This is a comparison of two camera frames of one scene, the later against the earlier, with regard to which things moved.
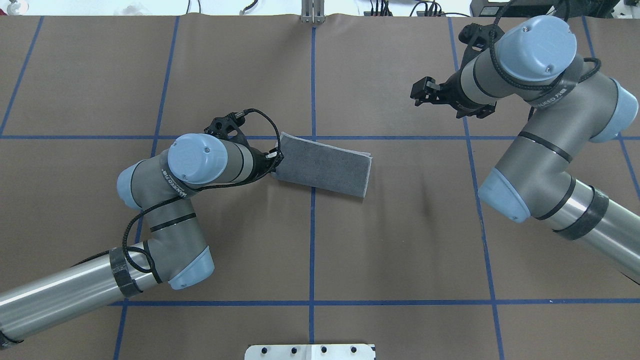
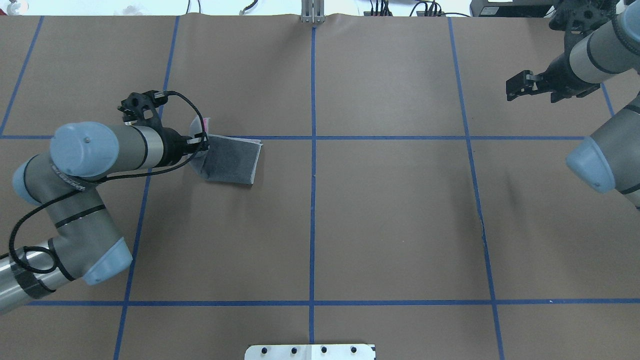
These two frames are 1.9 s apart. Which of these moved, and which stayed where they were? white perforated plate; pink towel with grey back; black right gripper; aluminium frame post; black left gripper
Moved: black left gripper; pink towel with grey back; black right gripper
Stayed: white perforated plate; aluminium frame post
